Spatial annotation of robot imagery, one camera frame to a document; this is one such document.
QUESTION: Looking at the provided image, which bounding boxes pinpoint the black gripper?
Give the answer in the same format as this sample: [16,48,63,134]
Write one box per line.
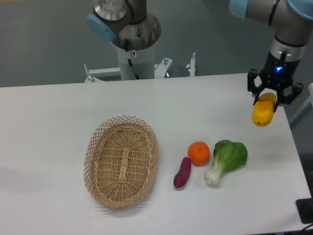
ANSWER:
[247,51,303,112]

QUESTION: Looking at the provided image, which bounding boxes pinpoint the yellow mango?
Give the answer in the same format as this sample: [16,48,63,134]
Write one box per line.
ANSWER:
[252,93,277,127]

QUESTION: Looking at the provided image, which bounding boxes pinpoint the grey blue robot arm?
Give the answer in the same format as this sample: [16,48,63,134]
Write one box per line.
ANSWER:
[87,0,313,106]

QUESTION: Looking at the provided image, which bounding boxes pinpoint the oval wicker basket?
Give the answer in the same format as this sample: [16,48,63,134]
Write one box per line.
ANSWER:
[84,116,158,208]

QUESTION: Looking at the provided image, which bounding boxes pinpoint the green bok choy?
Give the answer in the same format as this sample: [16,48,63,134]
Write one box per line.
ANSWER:
[204,140,248,185]

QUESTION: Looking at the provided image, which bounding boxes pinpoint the orange tangerine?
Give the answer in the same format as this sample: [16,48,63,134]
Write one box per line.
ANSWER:
[187,141,210,166]

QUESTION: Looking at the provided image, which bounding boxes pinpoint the black device at table edge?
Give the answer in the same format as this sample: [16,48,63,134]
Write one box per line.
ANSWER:
[295,198,313,224]

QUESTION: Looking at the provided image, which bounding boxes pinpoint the purple sweet potato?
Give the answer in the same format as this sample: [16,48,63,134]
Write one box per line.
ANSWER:
[173,157,191,188]

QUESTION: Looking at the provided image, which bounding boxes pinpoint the white frame at right edge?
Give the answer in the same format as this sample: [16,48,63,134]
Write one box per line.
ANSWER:
[288,82,313,128]

